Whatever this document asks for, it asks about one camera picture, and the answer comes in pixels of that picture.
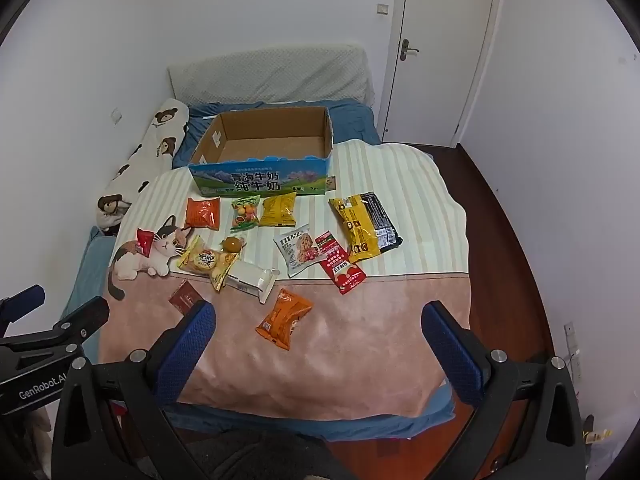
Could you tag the white light switch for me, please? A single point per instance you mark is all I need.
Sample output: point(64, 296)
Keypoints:
point(382, 9)

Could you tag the yellow cake packet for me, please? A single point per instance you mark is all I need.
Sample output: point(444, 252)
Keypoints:
point(204, 260)

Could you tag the yellow chip packet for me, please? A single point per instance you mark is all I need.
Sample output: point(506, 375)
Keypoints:
point(279, 210)

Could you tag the small red packet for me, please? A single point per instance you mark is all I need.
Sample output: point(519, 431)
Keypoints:
point(145, 241)

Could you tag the green candy bag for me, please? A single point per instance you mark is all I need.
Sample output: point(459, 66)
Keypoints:
point(246, 213)

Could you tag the person's dark pants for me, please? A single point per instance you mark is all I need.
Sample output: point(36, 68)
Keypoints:
point(260, 455)

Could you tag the large yellow black packet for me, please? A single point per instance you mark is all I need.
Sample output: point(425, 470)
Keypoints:
point(362, 227)

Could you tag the white cookie packet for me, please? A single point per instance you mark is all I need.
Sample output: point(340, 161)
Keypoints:
point(297, 254)

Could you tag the red snack packet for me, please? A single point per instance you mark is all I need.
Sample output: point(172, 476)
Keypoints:
point(346, 275)

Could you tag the red white label packet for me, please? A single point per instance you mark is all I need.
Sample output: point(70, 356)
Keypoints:
point(331, 246)

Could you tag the braised egg packet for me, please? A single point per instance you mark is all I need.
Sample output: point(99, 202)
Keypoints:
point(232, 244)

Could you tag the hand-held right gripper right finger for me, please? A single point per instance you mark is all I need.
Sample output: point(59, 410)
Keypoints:
point(445, 345)

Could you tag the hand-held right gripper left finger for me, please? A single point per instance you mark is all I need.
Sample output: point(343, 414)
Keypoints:
point(196, 327)

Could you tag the orange snack packet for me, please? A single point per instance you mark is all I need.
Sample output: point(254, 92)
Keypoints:
point(284, 319)
point(202, 213)

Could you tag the bear print pillow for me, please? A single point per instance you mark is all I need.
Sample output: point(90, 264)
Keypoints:
point(150, 145)

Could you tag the white wall socket strip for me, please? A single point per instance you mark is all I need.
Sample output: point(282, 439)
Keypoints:
point(571, 334)

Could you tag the white wall socket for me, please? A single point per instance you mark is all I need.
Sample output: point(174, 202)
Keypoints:
point(116, 116)

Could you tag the printed cardboard box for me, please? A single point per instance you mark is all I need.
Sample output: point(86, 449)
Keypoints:
point(260, 182)

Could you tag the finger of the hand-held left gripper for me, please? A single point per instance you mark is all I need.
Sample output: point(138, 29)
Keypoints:
point(85, 314)
point(22, 297)

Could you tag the white snack packet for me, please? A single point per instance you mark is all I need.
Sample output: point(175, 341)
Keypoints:
point(252, 279)

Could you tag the brown snack packet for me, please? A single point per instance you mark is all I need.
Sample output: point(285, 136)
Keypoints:
point(184, 298)

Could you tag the grey textured pillow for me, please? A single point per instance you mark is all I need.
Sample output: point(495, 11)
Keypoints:
point(270, 75)

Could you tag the white door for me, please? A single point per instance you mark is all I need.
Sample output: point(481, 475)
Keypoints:
point(440, 35)

